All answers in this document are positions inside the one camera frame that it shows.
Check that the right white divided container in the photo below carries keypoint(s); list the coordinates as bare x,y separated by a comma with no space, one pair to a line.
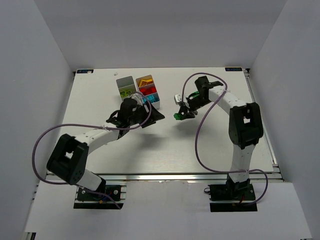
137,80

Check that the red curved lego brick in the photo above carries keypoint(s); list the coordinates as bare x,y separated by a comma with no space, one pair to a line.
144,91

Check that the orange yellow lego brick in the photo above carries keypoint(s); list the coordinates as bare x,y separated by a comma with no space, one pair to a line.
145,82

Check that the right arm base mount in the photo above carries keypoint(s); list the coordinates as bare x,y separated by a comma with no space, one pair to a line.
231,197

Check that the left white divided container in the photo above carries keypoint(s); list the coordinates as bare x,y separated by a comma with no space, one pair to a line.
126,83

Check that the dark green lego block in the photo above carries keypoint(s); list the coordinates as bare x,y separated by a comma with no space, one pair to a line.
177,116

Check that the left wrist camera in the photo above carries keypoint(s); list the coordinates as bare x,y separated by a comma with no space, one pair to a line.
137,97

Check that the lime square lego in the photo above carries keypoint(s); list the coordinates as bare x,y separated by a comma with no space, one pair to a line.
128,92
123,94

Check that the long cyan lego brick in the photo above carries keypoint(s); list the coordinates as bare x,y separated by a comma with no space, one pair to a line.
152,98

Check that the right blue table label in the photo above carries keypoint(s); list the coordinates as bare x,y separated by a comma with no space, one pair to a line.
233,69

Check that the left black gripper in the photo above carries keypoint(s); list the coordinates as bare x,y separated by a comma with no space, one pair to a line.
144,115

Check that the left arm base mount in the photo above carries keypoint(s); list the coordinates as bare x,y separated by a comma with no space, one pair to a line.
112,197

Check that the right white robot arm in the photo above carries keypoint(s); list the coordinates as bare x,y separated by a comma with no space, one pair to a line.
245,127

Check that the red lego piece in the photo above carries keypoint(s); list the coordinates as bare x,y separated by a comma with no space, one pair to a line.
152,90

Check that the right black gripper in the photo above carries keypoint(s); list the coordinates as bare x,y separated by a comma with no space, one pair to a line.
185,110

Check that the left blue table label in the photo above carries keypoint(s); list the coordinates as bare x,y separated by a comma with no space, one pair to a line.
84,71

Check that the blue table label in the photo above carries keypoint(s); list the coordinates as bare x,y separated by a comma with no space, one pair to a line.
233,69
84,71

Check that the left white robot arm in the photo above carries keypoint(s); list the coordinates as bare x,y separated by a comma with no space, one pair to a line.
69,157

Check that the white divided container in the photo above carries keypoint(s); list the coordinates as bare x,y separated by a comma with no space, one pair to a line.
126,83
137,80

